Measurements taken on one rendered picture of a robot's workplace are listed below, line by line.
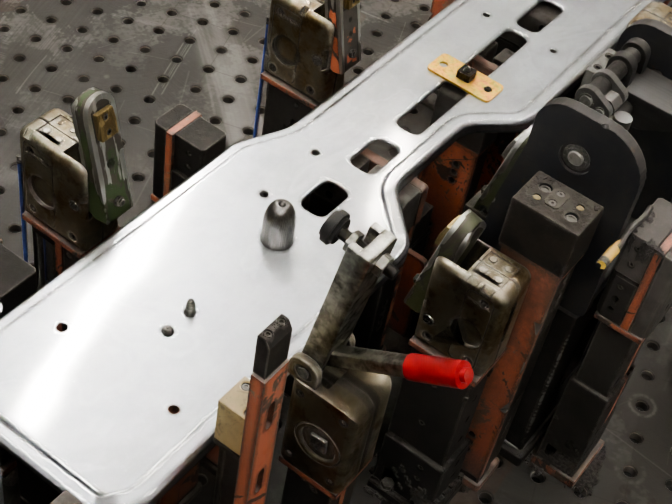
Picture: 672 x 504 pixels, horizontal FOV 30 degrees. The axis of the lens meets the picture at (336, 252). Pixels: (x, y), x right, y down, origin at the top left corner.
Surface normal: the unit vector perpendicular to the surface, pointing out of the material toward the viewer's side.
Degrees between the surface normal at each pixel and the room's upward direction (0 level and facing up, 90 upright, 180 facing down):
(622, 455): 0
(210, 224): 0
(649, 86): 0
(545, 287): 90
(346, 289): 90
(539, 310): 90
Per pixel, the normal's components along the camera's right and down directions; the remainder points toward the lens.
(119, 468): 0.13, -0.68
